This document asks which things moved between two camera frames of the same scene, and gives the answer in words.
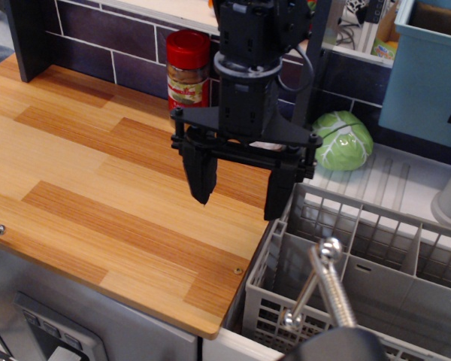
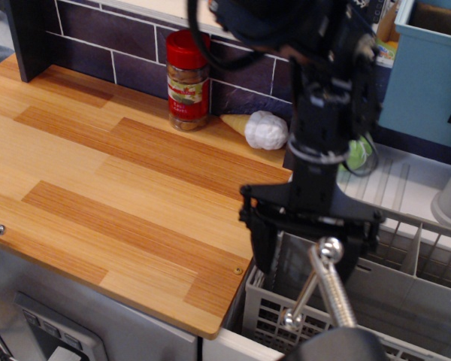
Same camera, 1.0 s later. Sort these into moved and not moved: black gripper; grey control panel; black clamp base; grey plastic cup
Moved: black gripper
Not moved: grey control panel; grey plastic cup; black clamp base
